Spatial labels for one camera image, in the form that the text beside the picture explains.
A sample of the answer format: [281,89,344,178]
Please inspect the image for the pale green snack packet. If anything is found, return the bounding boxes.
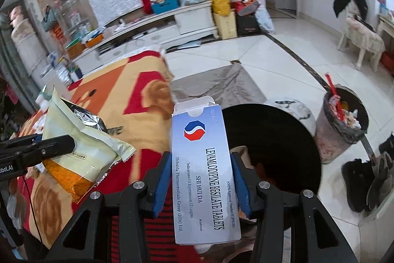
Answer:
[41,86,136,186]

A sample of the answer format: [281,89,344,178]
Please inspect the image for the orange snack packet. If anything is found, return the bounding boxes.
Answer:
[43,158,108,205]

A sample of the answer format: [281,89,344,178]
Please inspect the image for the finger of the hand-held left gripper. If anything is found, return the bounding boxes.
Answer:
[18,134,76,166]
[0,133,44,150]

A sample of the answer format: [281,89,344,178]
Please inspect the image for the black shoes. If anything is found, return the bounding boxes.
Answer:
[342,158,374,212]

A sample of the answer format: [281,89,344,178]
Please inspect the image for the black shopping bag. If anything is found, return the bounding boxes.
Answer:
[235,13,262,35]

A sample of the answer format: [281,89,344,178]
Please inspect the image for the grey trash bin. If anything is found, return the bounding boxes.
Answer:
[315,84,370,165]

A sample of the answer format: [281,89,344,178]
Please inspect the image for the red gift bag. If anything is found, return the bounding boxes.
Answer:
[237,0,261,15]

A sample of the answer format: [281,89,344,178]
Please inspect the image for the printed orange red blanket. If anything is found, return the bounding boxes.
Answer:
[14,50,173,251]

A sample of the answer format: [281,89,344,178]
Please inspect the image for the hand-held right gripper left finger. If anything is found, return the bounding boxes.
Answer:
[45,151,173,263]

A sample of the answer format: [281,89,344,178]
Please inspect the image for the white chair floral cover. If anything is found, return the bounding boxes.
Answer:
[337,17,385,72]

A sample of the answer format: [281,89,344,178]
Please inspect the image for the white printed plastic bag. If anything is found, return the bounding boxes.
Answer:
[255,6,274,34]

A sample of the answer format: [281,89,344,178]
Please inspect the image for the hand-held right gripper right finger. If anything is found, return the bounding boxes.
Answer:
[231,152,353,263]

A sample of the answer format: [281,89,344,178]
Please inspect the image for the striped tote bag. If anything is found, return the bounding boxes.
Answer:
[41,6,62,31]

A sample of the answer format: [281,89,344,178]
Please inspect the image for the red stick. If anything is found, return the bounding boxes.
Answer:
[325,73,344,120]

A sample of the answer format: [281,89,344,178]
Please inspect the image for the beige paper bag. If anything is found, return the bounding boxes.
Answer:
[214,9,237,38]

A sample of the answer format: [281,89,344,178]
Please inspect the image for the black cable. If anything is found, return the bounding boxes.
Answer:
[23,175,44,251]

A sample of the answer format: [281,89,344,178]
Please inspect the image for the grey slippers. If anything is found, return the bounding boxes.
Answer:
[366,152,394,211]

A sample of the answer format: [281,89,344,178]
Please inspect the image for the white blue medicine box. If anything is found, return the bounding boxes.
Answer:
[171,96,242,245]

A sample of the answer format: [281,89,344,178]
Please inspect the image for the lace covered standing appliance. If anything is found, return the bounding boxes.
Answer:
[11,4,34,66]

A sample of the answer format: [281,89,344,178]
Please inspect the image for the small red wall decoration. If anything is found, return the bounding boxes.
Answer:
[51,26,64,42]

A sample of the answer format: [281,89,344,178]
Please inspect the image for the cat print floor mat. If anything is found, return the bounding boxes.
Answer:
[268,100,316,134]

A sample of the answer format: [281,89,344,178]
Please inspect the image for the grey floor rug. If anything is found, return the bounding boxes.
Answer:
[171,64,267,109]

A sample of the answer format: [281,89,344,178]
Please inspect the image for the yellow bag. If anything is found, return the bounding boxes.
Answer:
[209,0,231,15]

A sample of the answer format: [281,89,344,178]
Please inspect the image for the red striped garment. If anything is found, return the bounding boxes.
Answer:
[111,201,197,263]

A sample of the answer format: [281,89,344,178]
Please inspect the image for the white tv cabinet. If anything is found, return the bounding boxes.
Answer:
[72,1,219,72]

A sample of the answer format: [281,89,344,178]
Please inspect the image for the blue plastic basket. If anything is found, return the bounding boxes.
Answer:
[151,0,181,15]

